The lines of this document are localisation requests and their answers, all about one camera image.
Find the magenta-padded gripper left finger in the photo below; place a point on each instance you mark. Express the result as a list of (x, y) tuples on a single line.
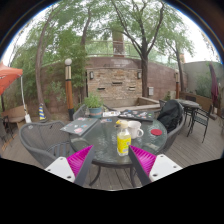
[(78, 160)]

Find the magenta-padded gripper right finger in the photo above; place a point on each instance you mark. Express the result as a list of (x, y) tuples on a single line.
[(146, 160)]

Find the clear bottle with yellow label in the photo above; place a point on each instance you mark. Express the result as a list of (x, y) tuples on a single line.
[(123, 141)]

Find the flat round red coaster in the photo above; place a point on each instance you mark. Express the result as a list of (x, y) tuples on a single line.
[(156, 132)]

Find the white ceramic mug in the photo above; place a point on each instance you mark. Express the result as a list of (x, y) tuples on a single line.
[(135, 129)]

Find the grey laptop with stickers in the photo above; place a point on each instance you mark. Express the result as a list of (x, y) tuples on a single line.
[(79, 126)]

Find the grey chair carrying jacket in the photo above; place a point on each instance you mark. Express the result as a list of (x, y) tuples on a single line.
[(176, 131)]

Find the grey wicker armchair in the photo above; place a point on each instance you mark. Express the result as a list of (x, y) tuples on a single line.
[(40, 136)]

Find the black laptop with stickers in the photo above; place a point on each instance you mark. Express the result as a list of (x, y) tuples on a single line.
[(138, 115)]

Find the yellow card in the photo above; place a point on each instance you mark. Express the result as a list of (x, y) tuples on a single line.
[(118, 122)]

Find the small blue printed card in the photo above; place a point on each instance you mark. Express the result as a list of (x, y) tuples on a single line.
[(106, 120)]

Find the black jacket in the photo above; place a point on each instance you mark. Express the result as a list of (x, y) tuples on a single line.
[(170, 115)]

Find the white printed booklet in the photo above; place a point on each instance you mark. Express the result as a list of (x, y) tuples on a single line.
[(110, 114)]

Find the potted green plant, blue pot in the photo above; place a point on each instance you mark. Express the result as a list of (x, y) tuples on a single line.
[(94, 105)]

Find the blue and yellow striped cone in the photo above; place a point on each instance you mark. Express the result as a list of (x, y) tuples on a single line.
[(41, 112)]

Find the black metal patio chair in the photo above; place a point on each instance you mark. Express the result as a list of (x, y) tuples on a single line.
[(201, 118)]

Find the round dark patio table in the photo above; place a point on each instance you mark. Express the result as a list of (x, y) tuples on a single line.
[(188, 104)]

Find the wooden bench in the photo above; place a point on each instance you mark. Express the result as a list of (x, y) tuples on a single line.
[(15, 113)]

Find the closed maroon umbrella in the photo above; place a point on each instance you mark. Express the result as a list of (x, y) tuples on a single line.
[(214, 86)]

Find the orange patio umbrella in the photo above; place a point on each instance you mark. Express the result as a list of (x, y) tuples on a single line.
[(8, 75)]

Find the grey wall box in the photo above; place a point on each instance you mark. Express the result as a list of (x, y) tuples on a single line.
[(150, 91)]

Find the striped lamp post, globe light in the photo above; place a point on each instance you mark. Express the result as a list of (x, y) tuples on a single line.
[(69, 90)]

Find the black wall lamp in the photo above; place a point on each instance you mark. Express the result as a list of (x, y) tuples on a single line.
[(139, 75), (91, 75)]

